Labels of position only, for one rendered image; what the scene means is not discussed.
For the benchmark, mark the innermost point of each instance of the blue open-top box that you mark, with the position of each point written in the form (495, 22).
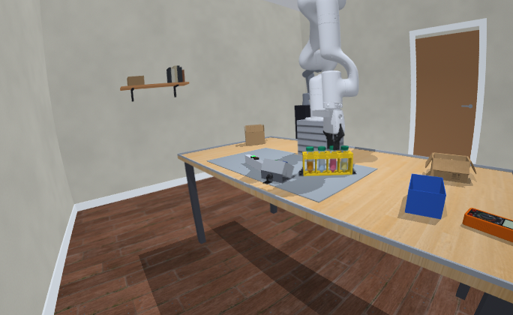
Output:
(426, 196)

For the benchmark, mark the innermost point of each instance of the orange multimeter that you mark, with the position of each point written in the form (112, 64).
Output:
(489, 223)

